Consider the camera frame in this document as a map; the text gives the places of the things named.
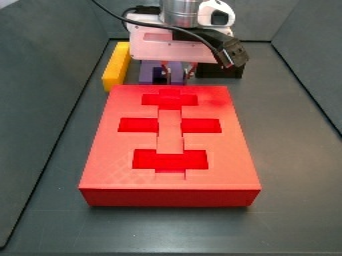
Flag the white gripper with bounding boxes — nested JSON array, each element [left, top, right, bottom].
[[127, 24, 216, 84]]

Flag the purple U-shaped block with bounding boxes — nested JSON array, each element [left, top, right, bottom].
[[139, 60, 183, 85]]

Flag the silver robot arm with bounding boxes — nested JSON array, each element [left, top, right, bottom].
[[124, 0, 243, 84]]

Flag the black angled fixture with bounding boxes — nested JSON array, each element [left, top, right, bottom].
[[195, 63, 244, 79]]

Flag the red board with slots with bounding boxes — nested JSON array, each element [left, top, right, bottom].
[[79, 85, 262, 207]]

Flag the yellow long block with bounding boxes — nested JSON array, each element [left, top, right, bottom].
[[101, 42, 131, 92]]

